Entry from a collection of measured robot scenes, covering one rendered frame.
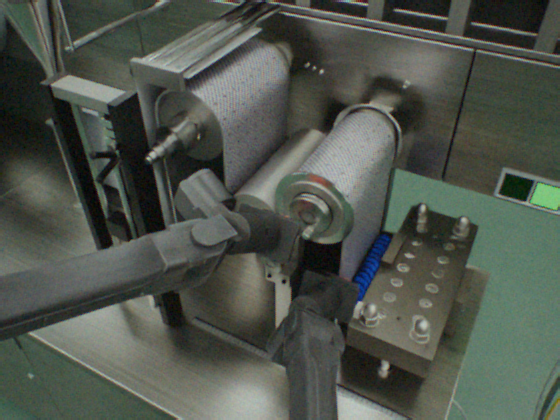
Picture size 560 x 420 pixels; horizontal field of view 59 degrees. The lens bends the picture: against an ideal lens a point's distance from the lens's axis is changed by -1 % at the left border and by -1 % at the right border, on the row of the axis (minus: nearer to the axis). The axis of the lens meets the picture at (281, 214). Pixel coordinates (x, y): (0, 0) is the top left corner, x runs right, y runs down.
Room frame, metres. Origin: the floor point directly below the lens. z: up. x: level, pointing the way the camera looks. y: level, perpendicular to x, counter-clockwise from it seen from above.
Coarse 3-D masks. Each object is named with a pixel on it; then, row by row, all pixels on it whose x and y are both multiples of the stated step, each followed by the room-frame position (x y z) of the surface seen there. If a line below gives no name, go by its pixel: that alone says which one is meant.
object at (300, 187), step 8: (368, 112) 0.87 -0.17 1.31; (296, 184) 0.65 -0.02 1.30; (304, 184) 0.65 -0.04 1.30; (312, 184) 0.64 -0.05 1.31; (288, 192) 0.66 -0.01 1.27; (296, 192) 0.65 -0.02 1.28; (312, 192) 0.64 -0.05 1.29; (320, 192) 0.63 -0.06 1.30; (328, 192) 0.63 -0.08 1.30; (288, 200) 0.66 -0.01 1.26; (328, 200) 0.63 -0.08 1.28; (336, 200) 0.62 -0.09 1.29; (336, 208) 0.62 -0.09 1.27; (336, 216) 0.62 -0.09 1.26; (336, 224) 0.62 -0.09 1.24; (328, 232) 0.62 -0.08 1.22; (336, 232) 0.62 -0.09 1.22
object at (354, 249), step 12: (384, 192) 0.81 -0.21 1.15; (372, 204) 0.74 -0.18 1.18; (372, 216) 0.75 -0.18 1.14; (360, 228) 0.69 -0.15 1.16; (372, 228) 0.77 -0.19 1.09; (348, 240) 0.63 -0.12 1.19; (360, 240) 0.70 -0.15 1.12; (372, 240) 0.78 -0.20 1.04; (348, 252) 0.64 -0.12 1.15; (360, 252) 0.71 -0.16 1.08; (348, 264) 0.65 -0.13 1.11; (360, 264) 0.72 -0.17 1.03; (348, 276) 0.66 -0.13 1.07
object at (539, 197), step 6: (540, 186) 0.77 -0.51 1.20; (546, 186) 0.76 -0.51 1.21; (534, 192) 0.77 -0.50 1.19; (540, 192) 0.76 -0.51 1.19; (546, 192) 0.76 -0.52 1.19; (552, 192) 0.76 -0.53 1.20; (558, 192) 0.75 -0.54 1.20; (534, 198) 0.77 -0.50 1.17; (540, 198) 0.76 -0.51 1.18; (546, 198) 0.76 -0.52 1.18; (552, 198) 0.75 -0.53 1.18; (558, 198) 0.75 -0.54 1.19; (540, 204) 0.76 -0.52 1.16; (546, 204) 0.76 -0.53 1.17; (552, 204) 0.75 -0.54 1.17; (558, 204) 0.75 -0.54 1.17
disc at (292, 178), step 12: (288, 180) 0.66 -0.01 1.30; (300, 180) 0.65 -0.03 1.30; (312, 180) 0.64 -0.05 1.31; (324, 180) 0.63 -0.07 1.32; (276, 192) 0.68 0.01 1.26; (336, 192) 0.62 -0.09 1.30; (276, 204) 0.68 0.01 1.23; (348, 204) 0.61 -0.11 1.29; (348, 216) 0.61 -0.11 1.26; (348, 228) 0.61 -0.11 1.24; (312, 240) 0.64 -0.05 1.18; (324, 240) 0.63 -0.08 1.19; (336, 240) 0.62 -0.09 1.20
